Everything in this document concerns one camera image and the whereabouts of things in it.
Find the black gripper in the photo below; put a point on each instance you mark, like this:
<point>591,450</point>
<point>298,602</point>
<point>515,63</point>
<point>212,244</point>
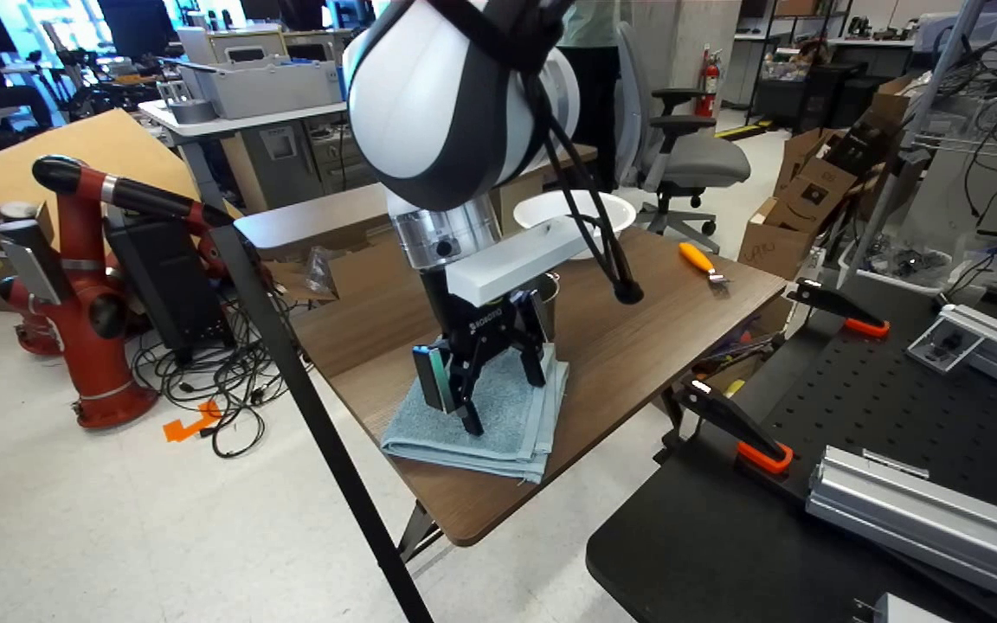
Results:
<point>471,338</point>

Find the light blue towel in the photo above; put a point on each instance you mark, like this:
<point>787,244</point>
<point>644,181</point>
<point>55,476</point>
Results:
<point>516,424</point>

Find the red robot arm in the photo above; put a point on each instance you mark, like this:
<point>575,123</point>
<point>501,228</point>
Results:
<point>130,256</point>

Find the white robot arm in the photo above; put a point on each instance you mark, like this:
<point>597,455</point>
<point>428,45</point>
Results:
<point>449,101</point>

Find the white plastic bowl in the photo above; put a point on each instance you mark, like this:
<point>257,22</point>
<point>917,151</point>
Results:
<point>554,205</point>

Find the near orange black clamp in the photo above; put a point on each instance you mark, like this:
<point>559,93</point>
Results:
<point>754,439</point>

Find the orange black clamp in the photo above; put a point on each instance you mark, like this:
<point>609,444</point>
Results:
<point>854,317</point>
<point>754,439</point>

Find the black tripod pole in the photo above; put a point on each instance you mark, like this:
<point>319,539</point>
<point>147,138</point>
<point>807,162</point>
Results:
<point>284,349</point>

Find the grey office chair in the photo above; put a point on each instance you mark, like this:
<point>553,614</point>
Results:
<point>667,159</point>

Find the black perforated breadboard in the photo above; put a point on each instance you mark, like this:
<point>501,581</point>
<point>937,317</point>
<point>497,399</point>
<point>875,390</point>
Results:
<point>718,542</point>

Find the wooden raised shelf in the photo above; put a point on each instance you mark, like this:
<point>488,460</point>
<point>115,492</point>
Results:
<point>361,205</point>

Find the person in green shirt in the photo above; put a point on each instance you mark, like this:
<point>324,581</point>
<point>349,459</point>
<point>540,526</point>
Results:
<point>594,52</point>

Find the far orange black clamp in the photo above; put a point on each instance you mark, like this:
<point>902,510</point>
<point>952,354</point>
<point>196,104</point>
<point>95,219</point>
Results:
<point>854,317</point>

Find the red fire extinguisher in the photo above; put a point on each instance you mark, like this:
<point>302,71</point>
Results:
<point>707,84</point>

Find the large cardboard box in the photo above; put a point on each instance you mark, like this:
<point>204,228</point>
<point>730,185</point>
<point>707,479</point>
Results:
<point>109,143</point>

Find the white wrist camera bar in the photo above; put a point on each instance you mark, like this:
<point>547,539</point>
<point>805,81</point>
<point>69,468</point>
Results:
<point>520,256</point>

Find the orange handled peeler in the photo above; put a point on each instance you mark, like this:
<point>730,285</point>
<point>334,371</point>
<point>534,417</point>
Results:
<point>700,260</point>

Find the far aluminium rail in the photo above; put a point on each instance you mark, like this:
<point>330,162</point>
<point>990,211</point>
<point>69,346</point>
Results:
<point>957,338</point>

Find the aluminium rail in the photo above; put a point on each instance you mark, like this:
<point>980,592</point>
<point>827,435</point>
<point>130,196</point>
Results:
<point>957,338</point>
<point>909,514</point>

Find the near aluminium rail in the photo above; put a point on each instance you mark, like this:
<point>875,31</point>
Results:
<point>909,514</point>

